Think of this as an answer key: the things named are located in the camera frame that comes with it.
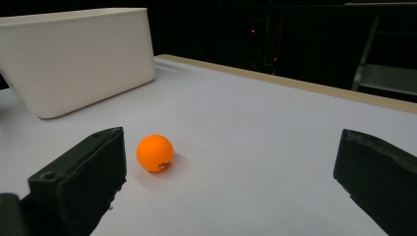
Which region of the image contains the metal stand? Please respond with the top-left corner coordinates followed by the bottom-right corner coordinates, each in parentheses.
top-left (351, 16), bottom-right (417, 96)

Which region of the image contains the white plastic bin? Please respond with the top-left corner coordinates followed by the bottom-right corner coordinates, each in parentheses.
top-left (0, 7), bottom-right (156, 120)

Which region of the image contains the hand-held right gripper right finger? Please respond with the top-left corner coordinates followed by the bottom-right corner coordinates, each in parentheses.
top-left (332, 128), bottom-right (417, 236)

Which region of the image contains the orange ping pong ball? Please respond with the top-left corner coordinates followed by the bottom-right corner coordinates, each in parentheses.
top-left (136, 134), bottom-right (175, 173)

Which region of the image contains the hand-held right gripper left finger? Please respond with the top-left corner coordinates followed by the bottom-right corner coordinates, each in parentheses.
top-left (20, 126), bottom-right (128, 236)

